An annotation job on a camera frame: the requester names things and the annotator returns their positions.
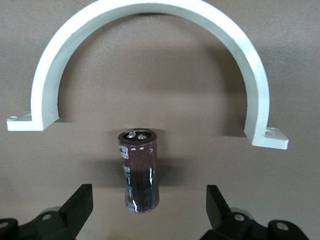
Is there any white half-round pipe clamp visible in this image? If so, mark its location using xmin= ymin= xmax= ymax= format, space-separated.
xmin=6 ymin=0 xmax=290 ymax=151

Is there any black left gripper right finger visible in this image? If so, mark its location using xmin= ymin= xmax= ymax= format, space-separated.
xmin=202 ymin=184 xmax=266 ymax=240

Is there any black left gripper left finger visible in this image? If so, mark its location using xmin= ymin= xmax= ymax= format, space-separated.
xmin=27 ymin=183 xmax=94 ymax=240

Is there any dark brown electrolytic capacitor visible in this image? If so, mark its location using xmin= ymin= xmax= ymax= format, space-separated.
xmin=116 ymin=127 xmax=161 ymax=215

